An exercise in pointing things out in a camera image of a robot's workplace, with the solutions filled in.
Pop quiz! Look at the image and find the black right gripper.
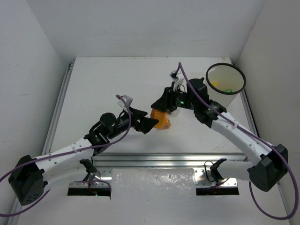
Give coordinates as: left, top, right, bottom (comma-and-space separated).
152, 83, 198, 112

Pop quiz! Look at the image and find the orange juice bottle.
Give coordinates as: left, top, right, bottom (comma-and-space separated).
150, 109, 171, 130

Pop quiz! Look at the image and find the green plastic bottle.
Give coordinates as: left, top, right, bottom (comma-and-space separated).
224, 89, 233, 93

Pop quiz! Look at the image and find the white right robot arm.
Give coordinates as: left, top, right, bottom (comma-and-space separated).
151, 78, 288, 192

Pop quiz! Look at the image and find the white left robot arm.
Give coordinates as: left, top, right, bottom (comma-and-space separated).
8, 108, 159, 206

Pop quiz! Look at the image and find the white bin with black rim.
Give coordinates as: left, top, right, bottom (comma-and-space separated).
204, 63, 247, 108

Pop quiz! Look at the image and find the clear bottle with black label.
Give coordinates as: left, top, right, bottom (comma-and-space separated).
169, 108, 180, 117

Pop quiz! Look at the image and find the white foam sheet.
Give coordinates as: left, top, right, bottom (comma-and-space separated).
111, 169, 196, 225

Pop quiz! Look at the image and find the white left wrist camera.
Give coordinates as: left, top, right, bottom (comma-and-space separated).
117, 95, 133, 109

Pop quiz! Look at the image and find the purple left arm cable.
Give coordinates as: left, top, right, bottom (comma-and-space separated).
0, 94, 132, 217

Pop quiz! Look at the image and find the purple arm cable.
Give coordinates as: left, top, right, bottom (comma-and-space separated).
0, 94, 132, 217
178, 62, 297, 220

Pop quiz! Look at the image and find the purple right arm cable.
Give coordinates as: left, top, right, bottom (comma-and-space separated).
178, 62, 297, 220

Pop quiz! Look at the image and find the aluminium frame rail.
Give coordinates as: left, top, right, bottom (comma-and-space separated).
18, 60, 282, 188

